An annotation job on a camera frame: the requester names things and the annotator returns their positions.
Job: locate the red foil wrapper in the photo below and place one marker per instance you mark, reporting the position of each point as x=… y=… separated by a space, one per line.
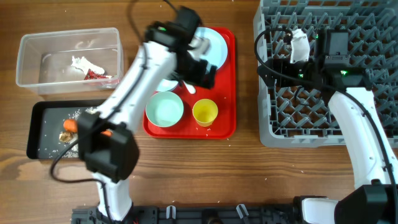
x=91 y=75

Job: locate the grey dishwasher rack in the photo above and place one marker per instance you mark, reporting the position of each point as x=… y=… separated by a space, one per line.
x=296 y=117

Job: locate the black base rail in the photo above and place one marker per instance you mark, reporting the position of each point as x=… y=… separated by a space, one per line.
x=285 y=213

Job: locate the yellow plastic cup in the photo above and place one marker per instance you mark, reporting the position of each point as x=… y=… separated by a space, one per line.
x=205 y=111

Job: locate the green bowl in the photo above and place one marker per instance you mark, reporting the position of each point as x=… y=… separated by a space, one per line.
x=164 y=109

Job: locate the white tissue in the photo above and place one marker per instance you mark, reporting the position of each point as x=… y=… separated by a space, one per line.
x=85 y=66

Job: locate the clear plastic bin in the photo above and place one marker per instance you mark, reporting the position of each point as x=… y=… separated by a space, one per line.
x=44 y=61

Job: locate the brown shiitake mushroom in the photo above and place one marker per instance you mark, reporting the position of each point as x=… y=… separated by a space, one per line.
x=66 y=137

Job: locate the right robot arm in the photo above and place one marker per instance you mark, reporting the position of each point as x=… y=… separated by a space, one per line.
x=347 y=91

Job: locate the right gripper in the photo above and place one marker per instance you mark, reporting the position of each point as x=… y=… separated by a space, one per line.
x=282 y=64

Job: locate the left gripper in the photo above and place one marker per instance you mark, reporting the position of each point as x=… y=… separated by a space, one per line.
x=192 y=75

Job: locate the black waste tray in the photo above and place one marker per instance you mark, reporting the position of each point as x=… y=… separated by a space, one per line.
x=46 y=125

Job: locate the light blue bowl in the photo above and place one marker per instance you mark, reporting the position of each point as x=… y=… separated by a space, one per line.
x=166 y=85

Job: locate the red serving tray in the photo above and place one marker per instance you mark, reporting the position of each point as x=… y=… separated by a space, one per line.
x=223 y=94

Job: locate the orange carrot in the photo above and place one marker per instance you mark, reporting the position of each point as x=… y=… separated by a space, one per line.
x=70 y=125

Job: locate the light blue plate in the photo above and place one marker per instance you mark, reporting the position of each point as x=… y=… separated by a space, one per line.
x=217 y=51

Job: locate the white plastic spoon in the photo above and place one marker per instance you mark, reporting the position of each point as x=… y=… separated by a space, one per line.
x=190 y=88

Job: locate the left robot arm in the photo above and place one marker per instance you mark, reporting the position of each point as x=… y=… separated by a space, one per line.
x=105 y=139

